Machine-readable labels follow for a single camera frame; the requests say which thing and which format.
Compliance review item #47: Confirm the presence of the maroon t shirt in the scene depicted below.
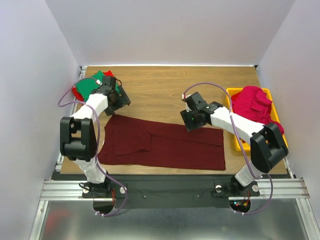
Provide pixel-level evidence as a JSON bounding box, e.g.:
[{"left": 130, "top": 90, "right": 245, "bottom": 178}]
[{"left": 98, "top": 115, "right": 226, "bottom": 171}]

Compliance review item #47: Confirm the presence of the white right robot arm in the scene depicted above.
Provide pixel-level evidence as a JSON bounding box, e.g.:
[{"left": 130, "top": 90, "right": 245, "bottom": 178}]
[{"left": 180, "top": 92, "right": 289, "bottom": 195}]

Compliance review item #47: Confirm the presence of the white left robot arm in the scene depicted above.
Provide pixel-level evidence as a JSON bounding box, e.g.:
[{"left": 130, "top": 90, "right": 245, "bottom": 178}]
[{"left": 59, "top": 73, "right": 131, "bottom": 198}]

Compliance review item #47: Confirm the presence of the green folded t shirt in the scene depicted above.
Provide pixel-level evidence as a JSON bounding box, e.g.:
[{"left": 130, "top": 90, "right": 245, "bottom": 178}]
[{"left": 74, "top": 70, "right": 106, "bottom": 101}]

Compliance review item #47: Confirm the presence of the red t shirt in tray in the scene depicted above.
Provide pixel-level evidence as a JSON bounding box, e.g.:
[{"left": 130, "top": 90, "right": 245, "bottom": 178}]
[{"left": 231, "top": 92, "right": 242, "bottom": 107}]

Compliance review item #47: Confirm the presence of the red folded t shirt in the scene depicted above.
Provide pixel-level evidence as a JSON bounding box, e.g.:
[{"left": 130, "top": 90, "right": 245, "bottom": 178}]
[{"left": 71, "top": 70, "right": 115, "bottom": 102}]

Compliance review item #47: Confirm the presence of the magenta t shirt in tray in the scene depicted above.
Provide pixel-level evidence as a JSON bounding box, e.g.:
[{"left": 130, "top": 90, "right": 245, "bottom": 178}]
[{"left": 232, "top": 86, "right": 285, "bottom": 135}]

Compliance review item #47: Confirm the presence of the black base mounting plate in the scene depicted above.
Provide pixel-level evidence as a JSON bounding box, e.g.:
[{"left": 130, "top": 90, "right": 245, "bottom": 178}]
[{"left": 49, "top": 174, "right": 261, "bottom": 210}]

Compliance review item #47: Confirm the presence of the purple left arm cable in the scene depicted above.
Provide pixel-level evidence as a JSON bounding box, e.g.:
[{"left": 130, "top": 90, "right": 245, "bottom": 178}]
[{"left": 57, "top": 77, "right": 128, "bottom": 218}]

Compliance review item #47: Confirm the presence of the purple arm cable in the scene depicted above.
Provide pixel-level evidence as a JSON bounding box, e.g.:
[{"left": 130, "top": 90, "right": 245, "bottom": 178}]
[
  {"left": 182, "top": 82, "right": 274, "bottom": 216},
  {"left": 57, "top": 77, "right": 128, "bottom": 218}
]

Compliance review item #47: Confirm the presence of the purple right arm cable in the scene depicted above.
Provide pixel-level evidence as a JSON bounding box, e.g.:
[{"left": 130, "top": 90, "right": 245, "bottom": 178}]
[{"left": 182, "top": 82, "right": 274, "bottom": 216}]

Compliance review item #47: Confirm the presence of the aluminium frame rail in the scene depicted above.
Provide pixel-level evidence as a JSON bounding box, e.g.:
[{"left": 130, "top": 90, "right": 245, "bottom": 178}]
[{"left": 40, "top": 178, "right": 310, "bottom": 201}]

